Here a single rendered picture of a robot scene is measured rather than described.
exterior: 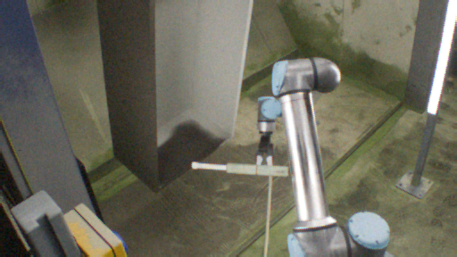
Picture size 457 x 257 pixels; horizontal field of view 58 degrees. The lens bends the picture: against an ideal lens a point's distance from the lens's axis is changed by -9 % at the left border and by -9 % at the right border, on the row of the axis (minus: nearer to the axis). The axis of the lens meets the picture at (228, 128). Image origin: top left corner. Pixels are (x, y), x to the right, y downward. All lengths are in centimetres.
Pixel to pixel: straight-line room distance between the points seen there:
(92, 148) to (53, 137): 188
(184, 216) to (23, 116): 178
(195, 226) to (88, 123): 101
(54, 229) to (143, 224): 214
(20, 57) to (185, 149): 159
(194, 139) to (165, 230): 57
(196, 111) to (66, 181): 159
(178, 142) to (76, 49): 104
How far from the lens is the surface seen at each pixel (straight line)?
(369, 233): 152
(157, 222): 274
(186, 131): 261
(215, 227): 266
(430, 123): 274
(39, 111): 113
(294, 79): 152
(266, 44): 396
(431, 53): 350
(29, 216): 63
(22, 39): 106
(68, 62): 310
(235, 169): 222
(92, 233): 70
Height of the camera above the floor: 205
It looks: 37 degrees down
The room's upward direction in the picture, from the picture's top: 4 degrees counter-clockwise
